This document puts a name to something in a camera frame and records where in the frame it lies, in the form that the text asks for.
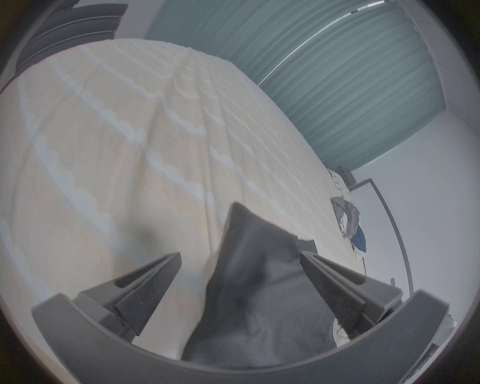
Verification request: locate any black T-shirt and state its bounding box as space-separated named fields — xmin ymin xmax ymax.
xmin=180 ymin=201 xmax=339 ymax=370

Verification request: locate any bed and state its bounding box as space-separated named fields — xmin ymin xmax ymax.
xmin=0 ymin=37 xmax=415 ymax=361

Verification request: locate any pile of clothes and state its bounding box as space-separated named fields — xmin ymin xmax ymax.
xmin=329 ymin=196 xmax=368 ymax=260

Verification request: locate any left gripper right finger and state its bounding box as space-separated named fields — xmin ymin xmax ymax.
xmin=299 ymin=250 xmax=404 ymax=339

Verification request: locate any blue-green curtain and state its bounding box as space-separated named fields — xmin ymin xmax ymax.
xmin=258 ymin=3 xmax=448 ymax=172
xmin=143 ymin=0 xmax=386 ymax=86

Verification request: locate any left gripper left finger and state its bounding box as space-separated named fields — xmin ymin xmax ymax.
xmin=76 ymin=251 xmax=183 ymax=337

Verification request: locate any white printed pillow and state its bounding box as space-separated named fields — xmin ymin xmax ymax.
xmin=326 ymin=168 xmax=354 ymax=200

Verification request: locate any grey bedside table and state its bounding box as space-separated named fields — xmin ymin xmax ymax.
xmin=338 ymin=164 xmax=358 ymax=185

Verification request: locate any black chest of drawers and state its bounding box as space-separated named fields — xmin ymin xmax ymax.
xmin=14 ymin=0 xmax=131 ymax=73

